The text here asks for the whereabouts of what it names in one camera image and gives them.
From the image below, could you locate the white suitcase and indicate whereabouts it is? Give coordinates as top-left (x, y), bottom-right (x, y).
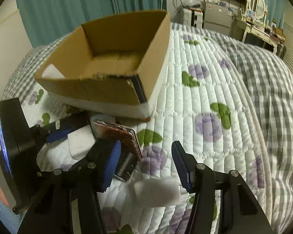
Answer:
top-left (182, 8), bottom-right (203, 28)

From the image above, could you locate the phone with brown case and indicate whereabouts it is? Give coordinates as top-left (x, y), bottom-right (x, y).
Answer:
top-left (91, 120), bottom-right (142, 160)

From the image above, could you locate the brown cardboard box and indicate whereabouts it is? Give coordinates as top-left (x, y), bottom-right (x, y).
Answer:
top-left (35, 11), bottom-right (170, 119)

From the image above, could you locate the white dressing table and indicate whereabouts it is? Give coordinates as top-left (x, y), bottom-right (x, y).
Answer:
top-left (229, 18), bottom-right (279, 54)

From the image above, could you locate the white square box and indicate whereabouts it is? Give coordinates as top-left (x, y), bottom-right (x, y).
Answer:
top-left (68, 125), bottom-right (95, 161)

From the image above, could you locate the black power adapter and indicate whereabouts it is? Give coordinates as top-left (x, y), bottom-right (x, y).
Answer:
top-left (114, 152), bottom-right (138, 182)

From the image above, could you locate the person's left hand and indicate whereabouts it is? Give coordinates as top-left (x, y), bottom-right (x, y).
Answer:
top-left (0, 186), bottom-right (9, 207)

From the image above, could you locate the white power adapter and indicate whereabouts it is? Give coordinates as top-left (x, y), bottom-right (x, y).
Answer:
top-left (129, 177), bottom-right (181, 209)

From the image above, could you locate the green curtain left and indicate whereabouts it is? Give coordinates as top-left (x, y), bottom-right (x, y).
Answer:
top-left (16, 0), bottom-right (167, 47)

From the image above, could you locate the grey mini fridge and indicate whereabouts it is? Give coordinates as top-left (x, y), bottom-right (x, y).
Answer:
top-left (203, 2), bottom-right (232, 36)

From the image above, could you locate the floral quilted bed pad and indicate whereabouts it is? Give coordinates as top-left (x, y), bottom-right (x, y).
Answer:
top-left (99, 24), bottom-right (272, 233)

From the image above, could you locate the white plastic bottle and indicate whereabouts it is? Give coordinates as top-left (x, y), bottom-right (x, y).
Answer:
top-left (42, 64), bottom-right (65, 79)

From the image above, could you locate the white oval vanity mirror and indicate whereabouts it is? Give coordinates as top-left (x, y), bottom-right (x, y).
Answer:
top-left (247, 0), bottom-right (268, 20)

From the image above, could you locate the grey checked duvet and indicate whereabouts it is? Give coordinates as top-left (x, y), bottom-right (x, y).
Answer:
top-left (0, 22), bottom-right (293, 233)

